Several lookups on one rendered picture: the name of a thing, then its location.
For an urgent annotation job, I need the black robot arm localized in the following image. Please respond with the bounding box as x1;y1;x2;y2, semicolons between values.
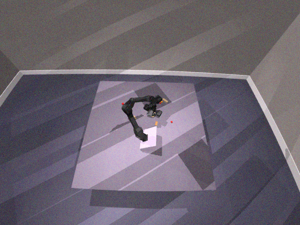
121;95;162;142

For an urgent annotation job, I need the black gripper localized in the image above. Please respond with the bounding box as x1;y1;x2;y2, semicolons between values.
144;104;162;117

